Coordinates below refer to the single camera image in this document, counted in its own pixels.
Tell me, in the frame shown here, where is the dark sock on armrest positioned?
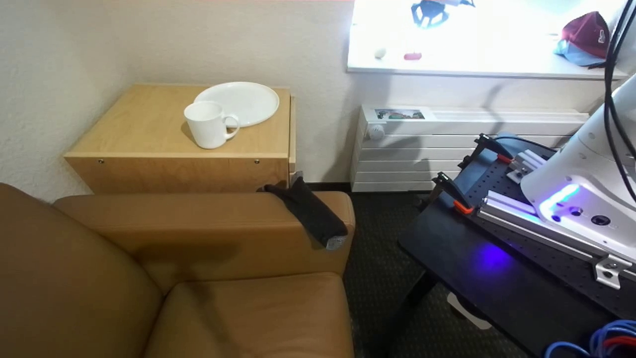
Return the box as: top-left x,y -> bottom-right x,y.
264,176 -> 348,250

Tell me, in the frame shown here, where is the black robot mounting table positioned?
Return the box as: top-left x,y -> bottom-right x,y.
399,135 -> 636,355

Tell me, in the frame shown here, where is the red screwdriver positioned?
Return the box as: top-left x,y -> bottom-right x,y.
403,51 -> 423,61

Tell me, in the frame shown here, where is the blue cable coil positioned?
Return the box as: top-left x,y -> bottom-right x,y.
542,318 -> 636,358

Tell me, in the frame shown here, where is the white round plate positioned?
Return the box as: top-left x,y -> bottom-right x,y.
196,81 -> 280,127

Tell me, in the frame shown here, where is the tan leather armchair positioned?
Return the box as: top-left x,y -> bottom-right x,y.
0,184 -> 353,358

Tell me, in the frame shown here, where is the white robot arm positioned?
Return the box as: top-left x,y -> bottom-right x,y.
479,0 -> 636,256

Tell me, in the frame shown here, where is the white wall radiator heater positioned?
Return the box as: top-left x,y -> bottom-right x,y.
350,105 -> 586,192

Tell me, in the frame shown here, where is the light wood nightstand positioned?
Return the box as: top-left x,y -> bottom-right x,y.
63,85 -> 296,192

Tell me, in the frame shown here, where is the white ceramic mug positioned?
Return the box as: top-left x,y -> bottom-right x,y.
183,101 -> 240,149

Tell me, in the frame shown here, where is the maroon baseball cap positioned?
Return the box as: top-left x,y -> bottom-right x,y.
554,11 -> 610,67

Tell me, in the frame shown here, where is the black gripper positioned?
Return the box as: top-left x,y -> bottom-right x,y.
411,0 -> 475,27

